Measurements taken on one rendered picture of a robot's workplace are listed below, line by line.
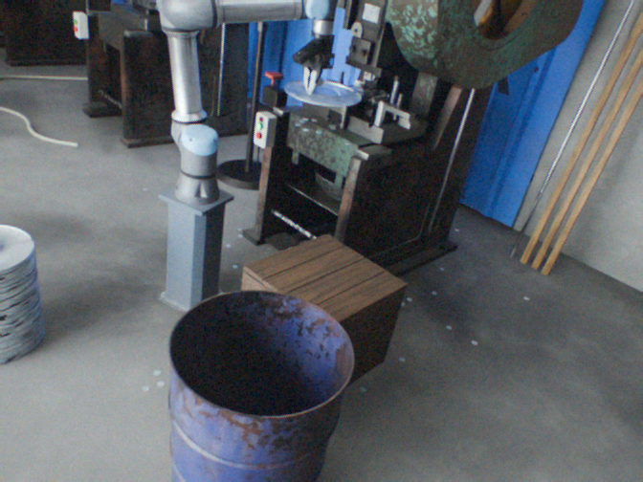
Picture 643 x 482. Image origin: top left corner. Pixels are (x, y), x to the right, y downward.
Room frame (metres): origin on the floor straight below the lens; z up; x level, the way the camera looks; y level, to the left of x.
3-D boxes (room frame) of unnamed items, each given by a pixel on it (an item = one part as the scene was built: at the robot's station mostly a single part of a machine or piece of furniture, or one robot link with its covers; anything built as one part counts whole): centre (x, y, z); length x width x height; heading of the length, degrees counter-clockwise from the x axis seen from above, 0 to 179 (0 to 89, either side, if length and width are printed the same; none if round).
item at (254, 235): (2.51, 0.03, 0.45); 0.92 x 0.12 x 0.90; 140
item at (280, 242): (2.12, 0.00, 0.14); 0.59 x 0.10 x 0.05; 140
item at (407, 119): (2.12, -0.21, 0.76); 0.17 x 0.06 x 0.10; 50
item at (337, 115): (2.09, 0.03, 0.72); 0.25 x 0.14 x 0.14; 140
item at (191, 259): (1.65, 0.45, 0.23); 0.19 x 0.19 x 0.45; 68
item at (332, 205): (2.23, -0.09, 0.31); 0.43 x 0.42 x 0.01; 50
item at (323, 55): (1.98, 0.13, 0.94); 0.09 x 0.08 x 0.12; 140
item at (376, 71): (2.23, -0.09, 0.86); 0.20 x 0.16 x 0.05; 50
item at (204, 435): (0.92, 0.08, 0.24); 0.42 x 0.42 x 0.48
